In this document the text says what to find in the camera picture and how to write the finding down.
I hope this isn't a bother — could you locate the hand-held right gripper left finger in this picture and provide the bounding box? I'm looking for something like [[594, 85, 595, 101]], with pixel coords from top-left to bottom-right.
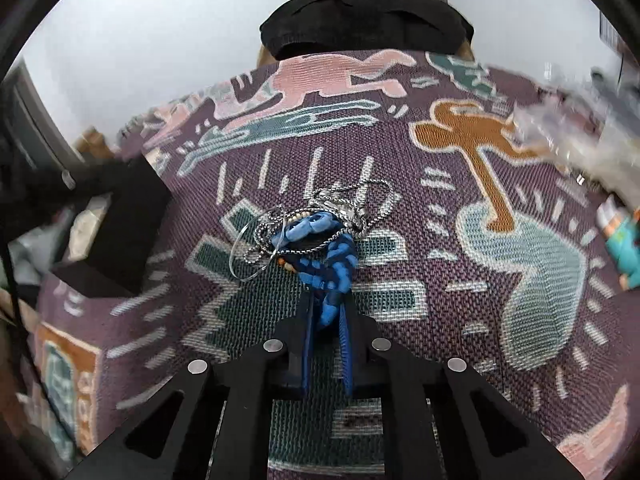
[[65, 295, 321, 480]]

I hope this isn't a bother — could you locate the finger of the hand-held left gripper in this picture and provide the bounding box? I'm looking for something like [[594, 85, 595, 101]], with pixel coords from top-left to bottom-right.
[[20, 157, 126, 203]]

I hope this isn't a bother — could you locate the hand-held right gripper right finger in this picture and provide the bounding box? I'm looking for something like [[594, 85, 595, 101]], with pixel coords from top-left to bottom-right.
[[340, 300, 587, 480]]

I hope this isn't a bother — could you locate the black box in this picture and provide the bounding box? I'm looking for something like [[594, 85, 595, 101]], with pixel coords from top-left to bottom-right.
[[50, 155, 173, 298]]

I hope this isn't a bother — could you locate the blue braided bracelet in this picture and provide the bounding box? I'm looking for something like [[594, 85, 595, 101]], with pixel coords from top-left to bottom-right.
[[272, 212, 359, 332]]

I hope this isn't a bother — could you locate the pile of mixed bracelets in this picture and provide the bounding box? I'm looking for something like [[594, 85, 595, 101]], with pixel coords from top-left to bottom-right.
[[252, 180, 394, 272]]

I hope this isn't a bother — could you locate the printed blanket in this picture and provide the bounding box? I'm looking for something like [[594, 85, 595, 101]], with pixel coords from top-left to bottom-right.
[[30, 50, 640, 480]]

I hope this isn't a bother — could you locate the thin silver bangle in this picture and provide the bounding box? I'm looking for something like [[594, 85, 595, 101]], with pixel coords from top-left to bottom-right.
[[230, 207, 292, 281]]

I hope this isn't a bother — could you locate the black-haired doll figure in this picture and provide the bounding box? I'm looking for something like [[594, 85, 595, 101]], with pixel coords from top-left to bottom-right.
[[597, 195, 640, 291]]

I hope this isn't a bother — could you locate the clear plastic bag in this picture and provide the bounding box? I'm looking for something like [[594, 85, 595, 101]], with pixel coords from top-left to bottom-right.
[[510, 60, 640, 196]]

